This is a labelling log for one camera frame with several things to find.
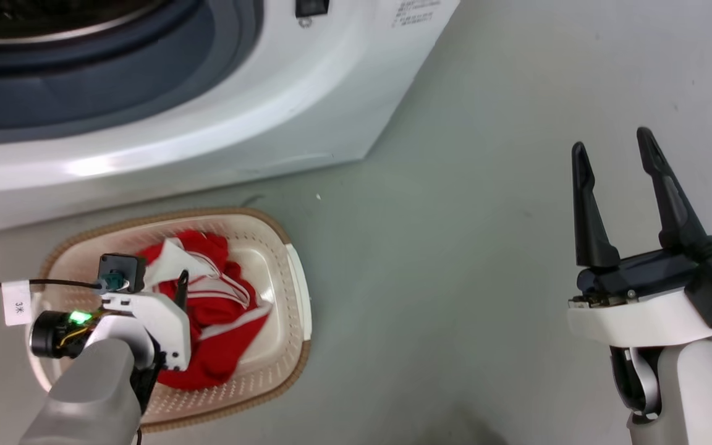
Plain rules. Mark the right gripper dark white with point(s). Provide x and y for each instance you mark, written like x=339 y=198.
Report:
x=640 y=321

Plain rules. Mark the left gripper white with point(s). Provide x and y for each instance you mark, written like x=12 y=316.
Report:
x=167 y=327

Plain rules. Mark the red and white garment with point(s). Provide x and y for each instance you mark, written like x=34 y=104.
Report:
x=220 y=337

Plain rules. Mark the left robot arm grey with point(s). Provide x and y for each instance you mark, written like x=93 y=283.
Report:
x=90 y=395

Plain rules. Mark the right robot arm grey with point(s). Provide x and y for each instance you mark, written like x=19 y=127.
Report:
x=696 y=395

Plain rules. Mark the cream laundry basket brown rim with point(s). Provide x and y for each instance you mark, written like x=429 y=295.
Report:
x=269 y=259

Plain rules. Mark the grey rubber door gasket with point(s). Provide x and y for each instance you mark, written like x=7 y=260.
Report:
x=146 y=80

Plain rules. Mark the white front-load washing machine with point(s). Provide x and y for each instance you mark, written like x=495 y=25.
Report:
x=306 y=105

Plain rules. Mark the printed text label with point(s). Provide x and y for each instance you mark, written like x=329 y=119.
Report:
x=415 y=12

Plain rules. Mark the black door latch socket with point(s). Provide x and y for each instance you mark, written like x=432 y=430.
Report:
x=312 y=6

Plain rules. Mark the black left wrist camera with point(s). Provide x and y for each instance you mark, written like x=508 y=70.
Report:
x=122 y=271

